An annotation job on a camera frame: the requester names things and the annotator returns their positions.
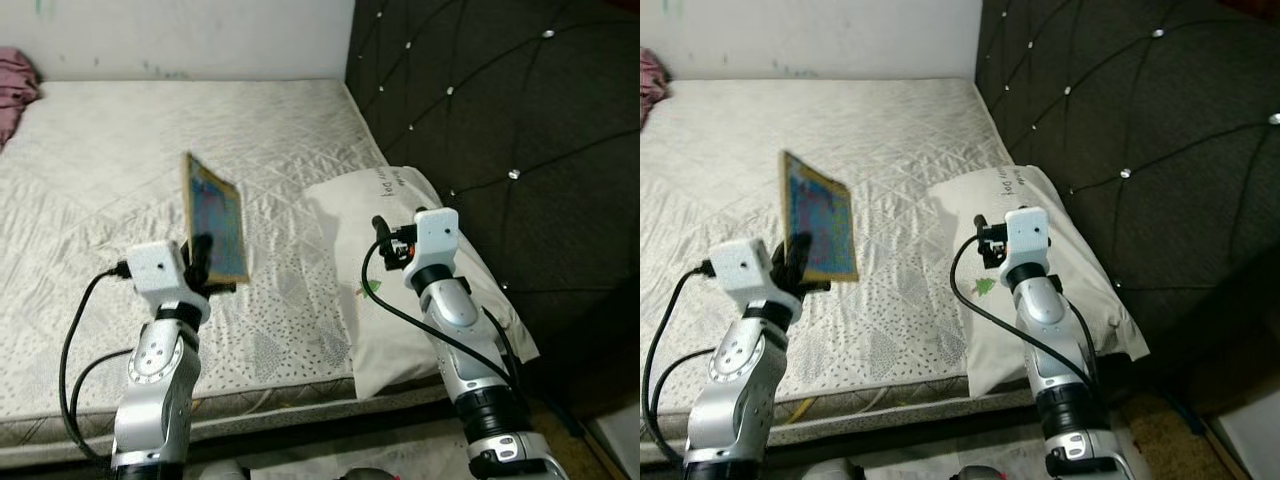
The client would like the colourful children's book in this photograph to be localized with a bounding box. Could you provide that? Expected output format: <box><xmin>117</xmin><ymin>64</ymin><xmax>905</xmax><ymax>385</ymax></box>
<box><xmin>779</xmin><ymin>149</ymin><xmax>862</xmax><ymax>285</ymax></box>
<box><xmin>181</xmin><ymin>151</ymin><xmax>252</xmax><ymax>287</ymax></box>

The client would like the white box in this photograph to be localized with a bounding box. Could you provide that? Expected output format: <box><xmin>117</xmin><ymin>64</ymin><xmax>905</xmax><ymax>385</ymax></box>
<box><xmin>1214</xmin><ymin>389</ymin><xmax>1280</xmax><ymax>480</ymax></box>
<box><xmin>589</xmin><ymin>404</ymin><xmax>641</xmax><ymax>480</ymax></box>

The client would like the white quilted mattress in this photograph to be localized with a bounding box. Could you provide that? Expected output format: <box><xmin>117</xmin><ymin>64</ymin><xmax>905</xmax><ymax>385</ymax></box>
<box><xmin>0</xmin><ymin>79</ymin><xmax>473</xmax><ymax>472</ymax></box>
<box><xmin>640</xmin><ymin>79</ymin><xmax>1093</xmax><ymax>467</ymax></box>

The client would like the purple cartoon print blanket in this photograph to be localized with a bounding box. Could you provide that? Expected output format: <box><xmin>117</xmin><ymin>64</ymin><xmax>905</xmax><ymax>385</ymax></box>
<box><xmin>0</xmin><ymin>46</ymin><xmax>42</xmax><ymax>152</ymax></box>
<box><xmin>640</xmin><ymin>49</ymin><xmax>674</xmax><ymax>127</ymax></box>

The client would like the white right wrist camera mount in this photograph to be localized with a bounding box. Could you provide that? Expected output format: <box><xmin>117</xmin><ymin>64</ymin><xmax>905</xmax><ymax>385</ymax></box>
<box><xmin>412</xmin><ymin>206</ymin><xmax>462</xmax><ymax>287</ymax></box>
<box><xmin>1002</xmin><ymin>206</ymin><xmax>1052</xmax><ymax>282</ymax></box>

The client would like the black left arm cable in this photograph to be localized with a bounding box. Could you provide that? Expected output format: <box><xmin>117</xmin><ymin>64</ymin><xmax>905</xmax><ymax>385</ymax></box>
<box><xmin>654</xmin><ymin>347</ymin><xmax>722</xmax><ymax>441</ymax></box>
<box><xmin>69</xmin><ymin>347</ymin><xmax>137</xmax><ymax>443</ymax></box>

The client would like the dark tufted headboard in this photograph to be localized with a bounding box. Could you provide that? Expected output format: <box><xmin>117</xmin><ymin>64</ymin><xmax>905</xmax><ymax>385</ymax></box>
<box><xmin>344</xmin><ymin>0</ymin><xmax>641</xmax><ymax>393</ymax></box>
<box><xmin>974</xmin><ymin>0</ymin><xmax>1280</xmax><ymax>383</ymax></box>

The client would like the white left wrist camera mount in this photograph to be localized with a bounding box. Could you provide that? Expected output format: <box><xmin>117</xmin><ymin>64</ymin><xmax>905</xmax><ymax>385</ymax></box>
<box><xmin>714</xmin><ymin>237</ymin><xmax>802</xmax><ymax>322</ymax></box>
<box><xmin>124</xmin><ymin>241</ymin><xmax>212</xmax><ymax>324</ymax></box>

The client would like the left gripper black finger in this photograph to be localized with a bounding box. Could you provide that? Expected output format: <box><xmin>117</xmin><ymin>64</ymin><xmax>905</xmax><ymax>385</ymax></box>
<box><xmin>772</xmin><ymin>237</ymin><xmax>814</xmax><ymax>298</ymax></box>
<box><xmin>186</xmin><ymin>234</ymin><xmax>214</xmax><ymax>293</ymax></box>

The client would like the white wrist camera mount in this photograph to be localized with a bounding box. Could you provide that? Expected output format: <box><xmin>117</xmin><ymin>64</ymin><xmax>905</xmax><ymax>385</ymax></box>
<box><xmin>1002</xmin><ymin>206</ymin><xmax>1052</xmax><ymax>282</ymax></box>
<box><xmin>412</xmin><ymin>206</ymin><xmax>462</xmax><ymax>287</ymax></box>
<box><xmin>714</xmin><ymin>237</ymin><xmax>802</xmax><ymax>322</ymax></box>
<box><xmin>124</xmin><ymin>241</ymin><xmax>212</xmax><ymax>324</ymax></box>

